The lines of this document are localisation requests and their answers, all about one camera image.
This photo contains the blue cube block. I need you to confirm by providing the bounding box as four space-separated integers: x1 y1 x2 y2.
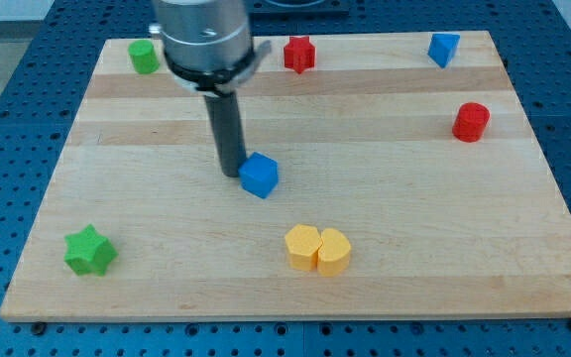
238 152 279 199

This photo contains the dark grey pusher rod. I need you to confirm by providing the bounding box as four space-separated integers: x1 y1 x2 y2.
204 92 247 178

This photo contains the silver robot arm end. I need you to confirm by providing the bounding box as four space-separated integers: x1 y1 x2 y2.
150 0 272 97

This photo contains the red cylinder block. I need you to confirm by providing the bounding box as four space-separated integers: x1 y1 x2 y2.
452 102 491 143

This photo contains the yellow half-round block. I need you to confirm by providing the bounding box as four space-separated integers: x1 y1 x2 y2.
317 228 352 277

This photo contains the green star block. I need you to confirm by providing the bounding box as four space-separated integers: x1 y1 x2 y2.
63 224 118 276

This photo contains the blue triangle block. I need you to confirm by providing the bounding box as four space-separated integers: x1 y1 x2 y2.
427 33 461 68

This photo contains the green cylinder block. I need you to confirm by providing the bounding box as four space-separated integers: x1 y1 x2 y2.
128 40 160 74

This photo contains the wooden board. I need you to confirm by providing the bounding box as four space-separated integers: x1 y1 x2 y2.
0 31 571 322

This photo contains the yellow hexagon block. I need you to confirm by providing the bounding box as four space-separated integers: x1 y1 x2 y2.
285 224 322 272

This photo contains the red star block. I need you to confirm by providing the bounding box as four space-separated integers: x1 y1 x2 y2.
284 36 316 73

